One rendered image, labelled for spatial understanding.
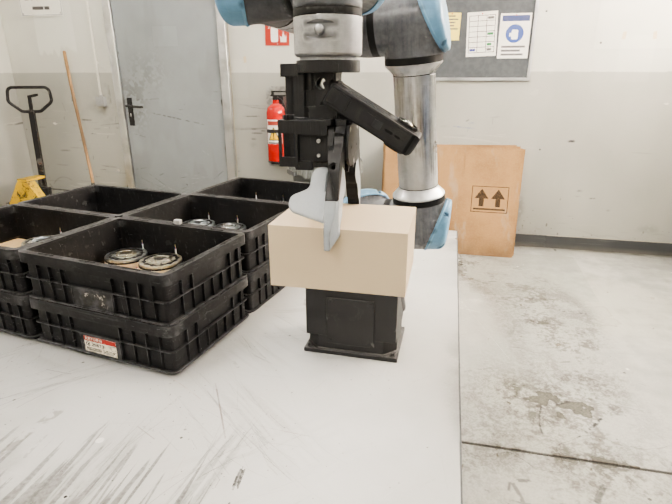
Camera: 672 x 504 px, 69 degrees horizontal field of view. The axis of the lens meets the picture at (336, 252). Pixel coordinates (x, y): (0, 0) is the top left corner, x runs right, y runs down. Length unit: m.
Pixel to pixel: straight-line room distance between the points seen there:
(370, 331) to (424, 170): 0.36
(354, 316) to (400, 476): 0.36
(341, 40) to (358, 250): 0.22
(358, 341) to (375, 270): 0.55
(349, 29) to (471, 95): 3.47
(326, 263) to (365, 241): 0.05
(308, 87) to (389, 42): 0.47
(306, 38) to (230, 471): 0.64
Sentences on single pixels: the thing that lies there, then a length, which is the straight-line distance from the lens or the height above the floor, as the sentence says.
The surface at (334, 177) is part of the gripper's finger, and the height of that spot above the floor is 1.18.
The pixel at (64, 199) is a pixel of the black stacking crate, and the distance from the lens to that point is 1.84.
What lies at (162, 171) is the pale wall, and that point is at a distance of 4.78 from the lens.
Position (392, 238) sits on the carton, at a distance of 0.54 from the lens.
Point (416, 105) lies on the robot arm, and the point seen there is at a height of 1.23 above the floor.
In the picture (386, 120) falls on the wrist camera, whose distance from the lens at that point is 0.55.
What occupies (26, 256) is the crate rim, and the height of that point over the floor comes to 0.92.
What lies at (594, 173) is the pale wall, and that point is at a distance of 4.21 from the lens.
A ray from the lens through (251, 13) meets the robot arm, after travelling 0.71.
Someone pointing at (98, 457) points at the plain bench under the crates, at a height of 0.70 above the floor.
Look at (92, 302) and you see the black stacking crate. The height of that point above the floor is 0.84.
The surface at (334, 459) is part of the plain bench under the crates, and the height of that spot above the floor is 0.70.
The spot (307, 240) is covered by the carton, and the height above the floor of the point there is 1.11.
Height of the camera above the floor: 1.28
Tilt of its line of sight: 20 degrees down
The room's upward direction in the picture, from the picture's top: straight up
